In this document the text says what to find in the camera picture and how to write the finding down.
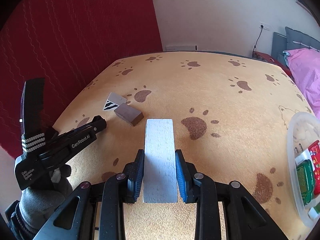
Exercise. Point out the grey bed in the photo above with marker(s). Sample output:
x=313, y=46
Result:
x=293, y=39

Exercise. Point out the grey gloved left hand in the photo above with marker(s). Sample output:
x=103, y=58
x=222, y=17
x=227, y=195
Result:
x=37, y=205

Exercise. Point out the red classic quilt box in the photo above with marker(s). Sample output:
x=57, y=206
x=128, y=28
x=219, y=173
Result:
x=267, y=58

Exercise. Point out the dark brown wooden block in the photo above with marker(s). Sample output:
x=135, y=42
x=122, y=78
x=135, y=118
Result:
x=129, y=114

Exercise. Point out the red cylindrical can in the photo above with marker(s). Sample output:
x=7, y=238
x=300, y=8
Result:
x=314, y=153

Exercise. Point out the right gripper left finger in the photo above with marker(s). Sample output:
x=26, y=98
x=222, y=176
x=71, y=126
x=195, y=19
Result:
x=119, y=189

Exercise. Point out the yellow paw print blanket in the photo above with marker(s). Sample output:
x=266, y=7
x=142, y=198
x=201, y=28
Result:
x=230, y=116

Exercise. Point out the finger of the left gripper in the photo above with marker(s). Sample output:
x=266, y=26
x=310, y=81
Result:
x=81, y=136

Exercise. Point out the white rectangular foam block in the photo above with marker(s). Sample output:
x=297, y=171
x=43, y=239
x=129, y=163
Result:
x=160, y=182

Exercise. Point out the wall power socket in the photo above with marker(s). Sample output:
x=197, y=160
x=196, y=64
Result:
x=265, y=26

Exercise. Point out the pink quilt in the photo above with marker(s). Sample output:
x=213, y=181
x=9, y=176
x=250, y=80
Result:
x=303, y=64

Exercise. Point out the clear plastic bowl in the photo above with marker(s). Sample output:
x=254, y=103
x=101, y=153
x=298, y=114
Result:
x=303, y=128

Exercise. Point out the white usb charger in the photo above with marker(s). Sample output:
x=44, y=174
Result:
x=302, y=154

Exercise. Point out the green bottle-shaped tin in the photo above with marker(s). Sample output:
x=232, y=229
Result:
x=306, y=181

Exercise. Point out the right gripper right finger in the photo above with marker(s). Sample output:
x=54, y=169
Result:
x=198, y=188

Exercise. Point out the zebra striped triangular block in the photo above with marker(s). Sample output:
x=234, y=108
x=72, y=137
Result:
x=113, y=101

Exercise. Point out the red curtain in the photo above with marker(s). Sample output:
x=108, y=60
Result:
x=68, y=43

